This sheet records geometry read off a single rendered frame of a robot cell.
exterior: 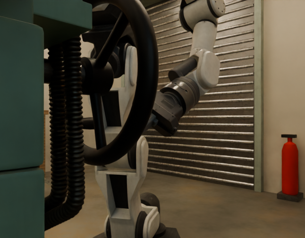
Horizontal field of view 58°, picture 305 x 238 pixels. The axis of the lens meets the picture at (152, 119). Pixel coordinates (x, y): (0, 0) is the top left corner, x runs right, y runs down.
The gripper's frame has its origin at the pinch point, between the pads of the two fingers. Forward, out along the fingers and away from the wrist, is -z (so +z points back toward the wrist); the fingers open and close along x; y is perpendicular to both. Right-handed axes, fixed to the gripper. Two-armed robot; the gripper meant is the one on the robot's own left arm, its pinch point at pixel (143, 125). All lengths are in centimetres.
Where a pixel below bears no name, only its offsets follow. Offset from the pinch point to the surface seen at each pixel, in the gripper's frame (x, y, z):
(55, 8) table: 2.6, 32.1, -19.9
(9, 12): -3.3, 36.7, -27.8
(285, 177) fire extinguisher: -68, -150, 168
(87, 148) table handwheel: -0.5, 8.5, -17.6
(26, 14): -3.6, 36.4, -26.8
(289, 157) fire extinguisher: -60, -135, 178
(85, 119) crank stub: 6.3, 5.6, -11.8
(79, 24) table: 1.2, 30.4, -18.0
